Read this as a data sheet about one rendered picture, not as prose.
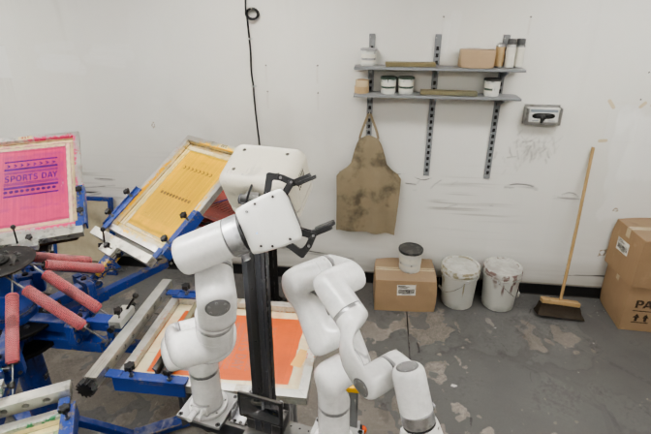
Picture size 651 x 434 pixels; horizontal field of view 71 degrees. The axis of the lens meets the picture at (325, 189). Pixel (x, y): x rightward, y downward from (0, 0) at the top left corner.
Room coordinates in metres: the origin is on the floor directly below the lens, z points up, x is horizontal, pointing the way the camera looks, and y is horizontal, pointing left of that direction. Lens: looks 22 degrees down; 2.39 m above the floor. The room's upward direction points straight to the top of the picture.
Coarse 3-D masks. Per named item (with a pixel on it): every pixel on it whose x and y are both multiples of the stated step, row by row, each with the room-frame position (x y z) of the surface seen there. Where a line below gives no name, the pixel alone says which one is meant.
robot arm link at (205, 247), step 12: (204, 228) 0.74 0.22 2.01; (216, 228) 0.73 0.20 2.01; (180, 240) 0.73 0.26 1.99; (192, 240) 0.72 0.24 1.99; (204, 240) 0.72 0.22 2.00; (216, 240) 0.72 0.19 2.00; (180, 252) 0.71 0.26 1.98; (192, 252) 0.71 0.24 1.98; (204, 252) 0.71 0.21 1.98; (216, 252) 0.71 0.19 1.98; (228, 252) 0.71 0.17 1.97; (180, 264) 0.70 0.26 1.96; (192, 264) 0.70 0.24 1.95; (204, 264) 0.71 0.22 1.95
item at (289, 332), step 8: (184, 312) 1.87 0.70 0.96; (240, 320) 1.81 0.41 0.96; (272, 320) 1.81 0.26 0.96; (280, 320) 1.81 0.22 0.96; (288, 320) 1.81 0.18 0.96; (296, 320) 1.81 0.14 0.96; (280, 328) 1.75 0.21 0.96; (288, 328) 1.75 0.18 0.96; (296, 328) 1.75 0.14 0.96; (280, 336) 1.69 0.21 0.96; (288, 336) 1.69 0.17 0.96; (296, 336) 1.69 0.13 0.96; (280, 344) 1.64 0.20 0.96; (288, 344) 1.64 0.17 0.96; (296, 344) 1.64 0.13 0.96
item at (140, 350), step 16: (176, 304) 1.91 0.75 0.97; (192, 304) 1.93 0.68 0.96; (240, 304) 1.90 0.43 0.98; (272, 304) 1.89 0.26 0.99; (288, 304) 1.89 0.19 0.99; (160, 320) 1.77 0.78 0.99; (144, 336) 1.65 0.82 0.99; (144, 352) 1.58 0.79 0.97; (304, 368) 1.46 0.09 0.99; (224, 384) 1.38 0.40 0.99; (240, 384) 1.38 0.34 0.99; (304, 384) 1.38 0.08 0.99; (288, 400) 1.31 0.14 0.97; (304, 400) 1.31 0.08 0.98
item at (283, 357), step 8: (160, 352) 1.59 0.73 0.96; (280, 352) 1.59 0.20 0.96; (288, 352) 1.59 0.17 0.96; (280, 360) 1.54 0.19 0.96; (288, 360) 1.54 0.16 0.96; (280, 368) 1.49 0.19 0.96; (288, 368) 1.49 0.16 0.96; (224, 376) 1.45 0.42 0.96; (232, 376) 1.45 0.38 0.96; (240, 376) 1.45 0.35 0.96; (248, 376) 1.45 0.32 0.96; (280, 376) 1.45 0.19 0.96; (288, 376) 1.45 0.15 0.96; (280, 384) 1.41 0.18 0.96
